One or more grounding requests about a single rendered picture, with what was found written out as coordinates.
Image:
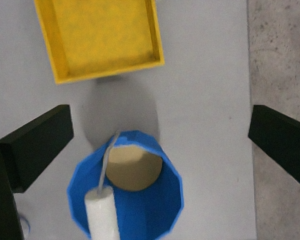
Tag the yellow square tray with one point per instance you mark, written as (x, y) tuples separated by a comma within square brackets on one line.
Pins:
[(92, 37)]

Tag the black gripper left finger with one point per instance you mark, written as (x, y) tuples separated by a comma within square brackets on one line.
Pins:
[(24, 154)]

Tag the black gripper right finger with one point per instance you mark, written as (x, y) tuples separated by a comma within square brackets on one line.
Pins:
[(278, 135)]

